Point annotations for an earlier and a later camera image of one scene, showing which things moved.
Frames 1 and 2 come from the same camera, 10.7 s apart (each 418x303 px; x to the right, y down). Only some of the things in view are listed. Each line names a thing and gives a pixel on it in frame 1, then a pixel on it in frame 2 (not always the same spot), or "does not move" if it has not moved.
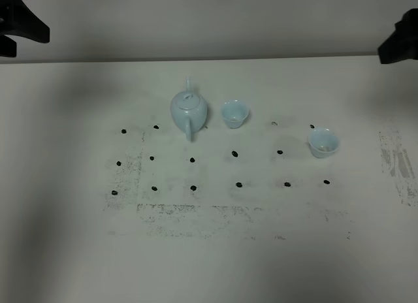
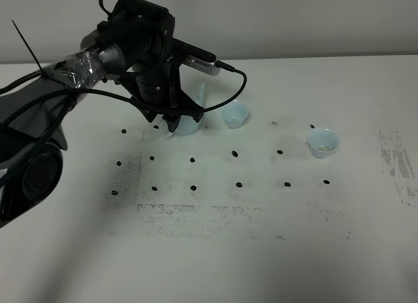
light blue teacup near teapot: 234,112 does not move
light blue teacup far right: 323,142 does not move
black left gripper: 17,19 → 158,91
